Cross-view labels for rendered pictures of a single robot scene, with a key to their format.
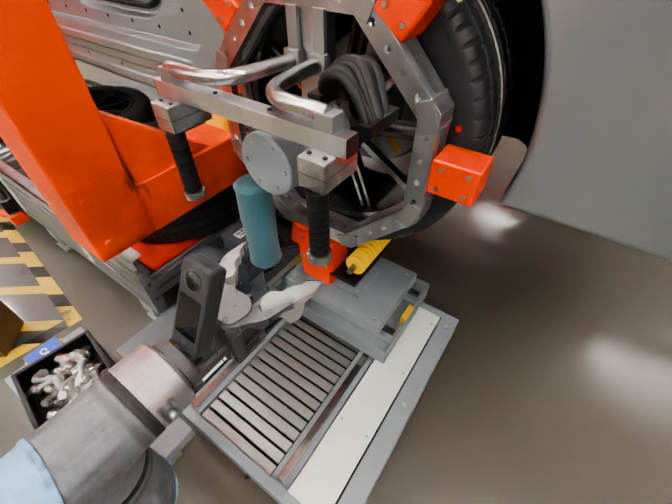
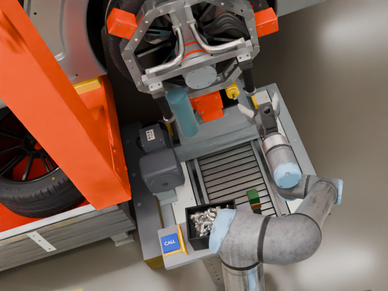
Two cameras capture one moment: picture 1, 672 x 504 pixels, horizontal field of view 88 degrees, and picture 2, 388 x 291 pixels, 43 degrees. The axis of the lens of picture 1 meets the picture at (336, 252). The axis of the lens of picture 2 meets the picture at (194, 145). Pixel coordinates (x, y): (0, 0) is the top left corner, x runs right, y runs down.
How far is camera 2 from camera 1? 1.50 m
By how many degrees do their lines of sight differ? 22
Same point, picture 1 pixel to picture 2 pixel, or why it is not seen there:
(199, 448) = not seen: hidden behind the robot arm
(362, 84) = (236, 23)
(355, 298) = (227, 116)
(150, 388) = (282, 140)
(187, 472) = not seen: hidden behind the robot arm
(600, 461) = (380, 86)
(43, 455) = (286, 162)
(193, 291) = (268, 112)
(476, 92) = not seen: outside the picture
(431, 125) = (251, 15)
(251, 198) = (185, 100)
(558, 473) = (370, 105)
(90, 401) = (278, 151)
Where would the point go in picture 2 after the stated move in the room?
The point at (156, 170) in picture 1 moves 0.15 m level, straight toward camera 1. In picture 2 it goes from (108, 135) to (141, 137)
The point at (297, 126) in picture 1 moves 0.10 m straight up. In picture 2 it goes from (230, 52) to (226, 33)
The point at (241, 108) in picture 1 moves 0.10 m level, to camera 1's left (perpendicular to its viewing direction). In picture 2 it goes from (201, 62) to (182, 80)
